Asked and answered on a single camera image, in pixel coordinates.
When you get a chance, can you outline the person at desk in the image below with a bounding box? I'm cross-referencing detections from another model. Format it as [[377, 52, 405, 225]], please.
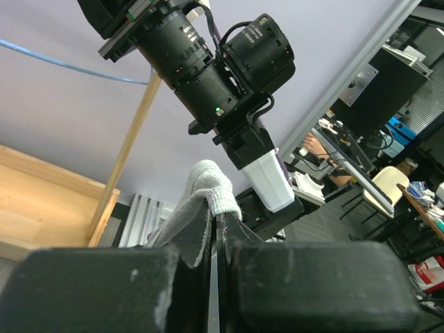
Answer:
[[303, 133, 351, 187]]

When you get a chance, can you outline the cream chair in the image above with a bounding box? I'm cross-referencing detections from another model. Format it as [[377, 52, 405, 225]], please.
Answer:
[[339, 165, 411, 230]]

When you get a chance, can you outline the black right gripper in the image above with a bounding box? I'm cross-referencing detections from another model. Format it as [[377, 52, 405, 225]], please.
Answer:
[[78, 0, 167, 62]]

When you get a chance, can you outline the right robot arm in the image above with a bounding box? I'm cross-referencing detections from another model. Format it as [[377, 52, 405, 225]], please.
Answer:
[[79, 1, 296, 213]]

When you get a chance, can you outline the wooden rack base tray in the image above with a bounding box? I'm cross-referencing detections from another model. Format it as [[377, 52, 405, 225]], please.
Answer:
[[1, 146, 120, 261]]

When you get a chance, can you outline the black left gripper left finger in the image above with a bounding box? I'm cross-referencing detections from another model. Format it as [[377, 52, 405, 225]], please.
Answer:
[[1, 203, 212, 332]]

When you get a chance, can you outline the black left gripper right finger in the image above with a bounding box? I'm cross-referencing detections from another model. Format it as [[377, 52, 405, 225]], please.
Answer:
[[214, 214, 420, 332]]

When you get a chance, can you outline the grey garment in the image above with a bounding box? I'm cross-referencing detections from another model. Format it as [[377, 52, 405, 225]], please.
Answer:
[[146, 160, 242, 248]]

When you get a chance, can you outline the black monitor on stand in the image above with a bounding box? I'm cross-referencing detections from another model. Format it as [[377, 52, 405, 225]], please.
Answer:
[[330, 47, 428, 137]]

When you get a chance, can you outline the cluttered wooden side table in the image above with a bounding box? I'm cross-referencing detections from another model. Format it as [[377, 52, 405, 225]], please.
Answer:
[[397, 184, 444, 241]]

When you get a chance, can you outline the wooden clothes rack frame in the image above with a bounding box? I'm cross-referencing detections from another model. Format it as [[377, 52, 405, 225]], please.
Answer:
[[86, 73, 162, 246]]

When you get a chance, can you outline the blue wire hanger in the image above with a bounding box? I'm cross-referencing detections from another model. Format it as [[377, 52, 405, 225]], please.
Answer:
[[1, 40, 155, 85]]

